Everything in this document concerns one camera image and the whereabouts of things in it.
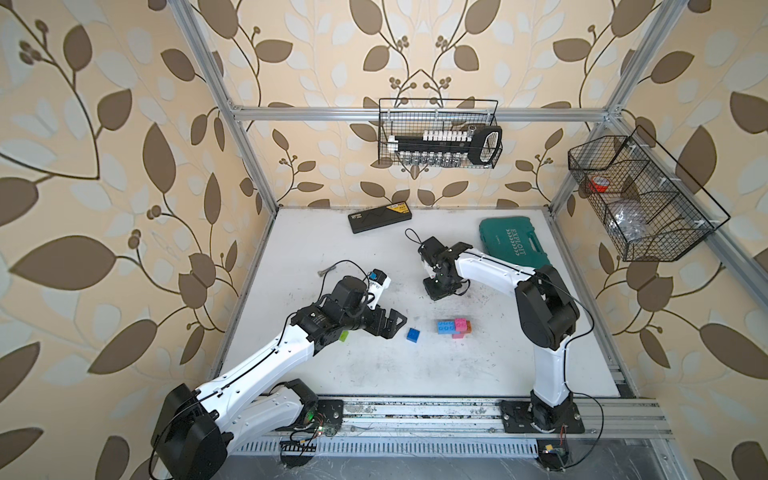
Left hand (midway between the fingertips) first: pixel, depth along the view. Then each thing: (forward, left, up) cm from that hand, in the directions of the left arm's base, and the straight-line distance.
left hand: (389, 310), depth 77 cm
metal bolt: (+21, +24, -15) cm, 36 cm away
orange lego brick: (-1, -22, -8) cm, 24 cm away
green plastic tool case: (+32, -44, -9) cm, 55 cm away
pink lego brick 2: (-1, -20, -14) cm, 25 cm away
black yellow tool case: (+46, +6, -13) cm, 48 cm away
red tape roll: (+29, -57, +19) cm, 67 cm away
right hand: (+12, -15, -13) cm, 23 cm away
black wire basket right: (+18, -64, +21) cm, 70 cm away
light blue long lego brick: (0, -16, -10) cm, 19 cm away
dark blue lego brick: (-1, -7, -14) cm, 16 cm away
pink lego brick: (0, -20, -8) cm, 21 cm away
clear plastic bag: (+13, -57, +20) cm, 62 cm away
